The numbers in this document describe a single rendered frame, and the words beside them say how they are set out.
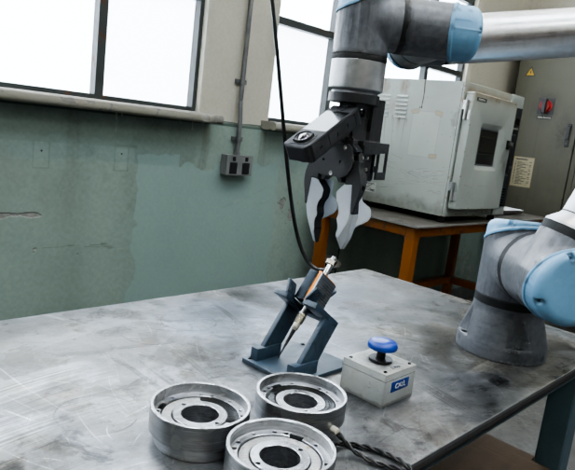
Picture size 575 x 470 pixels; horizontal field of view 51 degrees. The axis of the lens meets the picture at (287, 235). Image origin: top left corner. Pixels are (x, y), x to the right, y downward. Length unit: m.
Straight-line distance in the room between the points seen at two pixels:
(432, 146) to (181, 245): 1.25
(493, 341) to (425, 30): 0.51
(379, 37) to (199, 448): 0.55
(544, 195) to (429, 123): 1.74
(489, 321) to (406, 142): 2.01
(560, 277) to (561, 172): 3.58
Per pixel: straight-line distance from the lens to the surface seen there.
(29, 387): 0.79
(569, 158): 4.45
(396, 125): 3.03
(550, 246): 0.92
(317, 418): 0.67
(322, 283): 0.86
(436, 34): 0.85
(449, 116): 2.88
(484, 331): 1.06
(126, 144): 2.36
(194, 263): 2.65
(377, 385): 0.79
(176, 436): 0.62
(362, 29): 0.83
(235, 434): 0.62
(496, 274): 1.02
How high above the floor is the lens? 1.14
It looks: 10 degrees down
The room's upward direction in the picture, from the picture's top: 7 degrees clockwise
